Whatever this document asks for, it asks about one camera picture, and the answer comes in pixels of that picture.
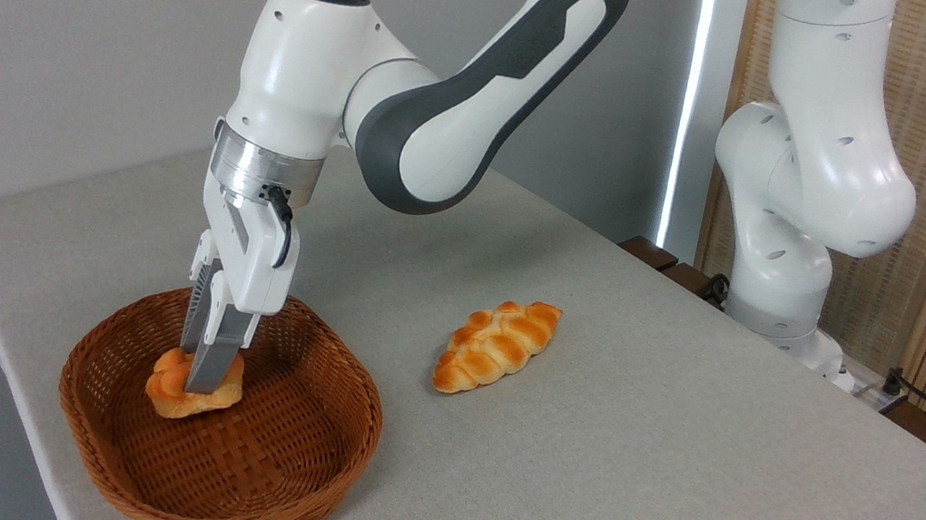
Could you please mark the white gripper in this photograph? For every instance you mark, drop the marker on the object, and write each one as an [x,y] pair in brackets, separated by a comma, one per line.
[251,265]

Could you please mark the round orange bread roll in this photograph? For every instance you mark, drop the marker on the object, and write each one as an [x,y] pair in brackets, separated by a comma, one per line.
[173,386]

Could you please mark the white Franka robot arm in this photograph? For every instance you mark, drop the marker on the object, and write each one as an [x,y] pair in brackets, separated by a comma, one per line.
[448,111]

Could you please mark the long braided bread loaf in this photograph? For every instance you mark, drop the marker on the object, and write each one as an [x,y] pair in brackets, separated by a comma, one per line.
[496,346]

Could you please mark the brown wicker basket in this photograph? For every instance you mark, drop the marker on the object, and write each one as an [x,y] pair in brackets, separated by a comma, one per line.
[277,462]

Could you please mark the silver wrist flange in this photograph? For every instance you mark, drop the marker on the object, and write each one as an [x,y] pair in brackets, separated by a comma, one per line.
[257,165]

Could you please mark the dark brown wooden block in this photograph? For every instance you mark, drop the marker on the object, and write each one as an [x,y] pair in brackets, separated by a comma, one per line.
[688,279]
[648,252]

